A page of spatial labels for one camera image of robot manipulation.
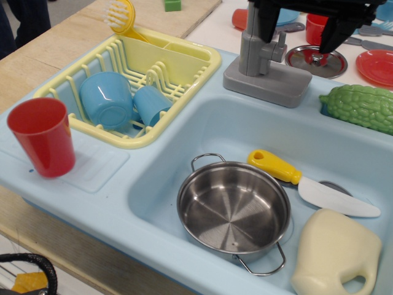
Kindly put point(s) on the large blue plastic cup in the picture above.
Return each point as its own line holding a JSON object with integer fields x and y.
{"x": 107, "y": 99}

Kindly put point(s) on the yellow dish rack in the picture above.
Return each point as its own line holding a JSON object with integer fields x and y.
{"x": 178, "y": 68}

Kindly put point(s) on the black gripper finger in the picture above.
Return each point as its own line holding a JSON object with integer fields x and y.
{"x": 336, "y": 31}
{"x": 268, "y": 16}

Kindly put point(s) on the grey sink drain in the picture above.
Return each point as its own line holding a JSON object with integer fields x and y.
{"x": 336, "y": 187}

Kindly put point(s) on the green toy block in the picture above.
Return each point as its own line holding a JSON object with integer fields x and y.
{"x": 172, "y": 5}

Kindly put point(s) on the small blue plastic cup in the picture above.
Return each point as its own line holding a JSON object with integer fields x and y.
{"x": 149, "y": 103}

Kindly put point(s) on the yellow handled toy knife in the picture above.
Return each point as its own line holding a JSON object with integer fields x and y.
{"x": 309, "y": 190}

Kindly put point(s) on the light blue toy sink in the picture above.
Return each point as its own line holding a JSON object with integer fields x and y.
{"x": 112, "y": 220}

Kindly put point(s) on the grey faucet lever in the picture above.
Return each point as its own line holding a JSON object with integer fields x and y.
{"x": 280, "y": 49}

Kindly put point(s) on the cream plastic jug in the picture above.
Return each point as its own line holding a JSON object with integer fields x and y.
{"x": 334, "y": 249}

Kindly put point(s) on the red cup lying down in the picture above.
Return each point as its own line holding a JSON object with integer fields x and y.
{"x": 239, "y": 18}

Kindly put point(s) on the yellow sponge piece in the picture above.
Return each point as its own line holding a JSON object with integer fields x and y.
{"x": 26, "y": 282}

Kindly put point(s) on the red plastic cup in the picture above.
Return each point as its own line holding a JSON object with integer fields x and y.
{"x": 41, "y": 126}

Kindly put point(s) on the blue plastic bowl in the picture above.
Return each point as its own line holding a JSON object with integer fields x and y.
{"x": 384, "y": 12}

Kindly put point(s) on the blue plastic plate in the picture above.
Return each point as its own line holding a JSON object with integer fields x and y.
{"x": 287, "y": 16}

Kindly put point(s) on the steel pot lid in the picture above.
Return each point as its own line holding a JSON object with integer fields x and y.
{"x": 308, "y": 58}

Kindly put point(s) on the steel pot with handles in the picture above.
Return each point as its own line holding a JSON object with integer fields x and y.
{"x": 234, "y": 210}

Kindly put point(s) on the red cup behind faucet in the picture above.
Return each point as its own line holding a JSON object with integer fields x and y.
{"x": 315, "y": 25}

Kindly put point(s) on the yellow dish brush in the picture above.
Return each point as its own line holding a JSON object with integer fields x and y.
{"x": 120, "y": 17}

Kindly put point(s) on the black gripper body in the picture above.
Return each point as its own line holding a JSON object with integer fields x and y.
{"x": 351, "y": 13}

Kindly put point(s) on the grey toy ladle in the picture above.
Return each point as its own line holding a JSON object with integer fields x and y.
{"x": 288, "y": 28}

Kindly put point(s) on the red plastic plate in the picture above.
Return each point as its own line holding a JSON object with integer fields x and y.
{"x": 376, "y": 66}

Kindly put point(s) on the grey toy spatula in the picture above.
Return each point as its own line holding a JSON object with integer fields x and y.
{"x": 374, "y": 31}

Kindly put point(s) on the green bitter gourd toy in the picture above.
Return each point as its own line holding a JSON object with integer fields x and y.
{"x": 360, "y": 105}

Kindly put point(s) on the grey toy faucet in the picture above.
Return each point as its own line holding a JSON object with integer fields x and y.
{"x": 255, "y": 74}

